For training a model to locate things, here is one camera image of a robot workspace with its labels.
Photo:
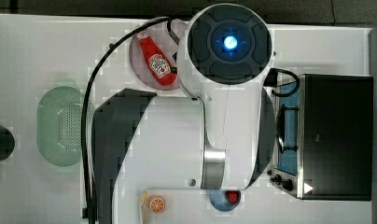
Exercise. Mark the silver toaster oven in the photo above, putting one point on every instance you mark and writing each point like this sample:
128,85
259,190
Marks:
323,145

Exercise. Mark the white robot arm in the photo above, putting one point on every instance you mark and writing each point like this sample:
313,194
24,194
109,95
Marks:
206,139

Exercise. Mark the red ketchup bottle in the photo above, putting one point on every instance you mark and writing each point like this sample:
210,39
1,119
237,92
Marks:
156,61

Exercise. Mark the yellow banana peel toy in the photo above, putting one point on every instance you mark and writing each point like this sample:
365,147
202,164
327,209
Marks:
143,202

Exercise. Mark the orange slice toy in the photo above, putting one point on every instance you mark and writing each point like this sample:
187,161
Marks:
157,205

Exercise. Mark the pink round plate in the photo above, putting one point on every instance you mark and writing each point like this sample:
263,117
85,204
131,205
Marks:
137,61

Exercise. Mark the black cylinder at left edge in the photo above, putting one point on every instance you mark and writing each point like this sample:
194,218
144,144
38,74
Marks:
7,143

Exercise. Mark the green perforated colander basket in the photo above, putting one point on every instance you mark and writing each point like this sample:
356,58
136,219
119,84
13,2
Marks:
58,135

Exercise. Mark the blue small plate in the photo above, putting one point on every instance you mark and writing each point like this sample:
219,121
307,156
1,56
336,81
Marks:
218,200

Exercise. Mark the red strawberry toy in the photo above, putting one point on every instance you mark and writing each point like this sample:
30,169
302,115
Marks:
232,196

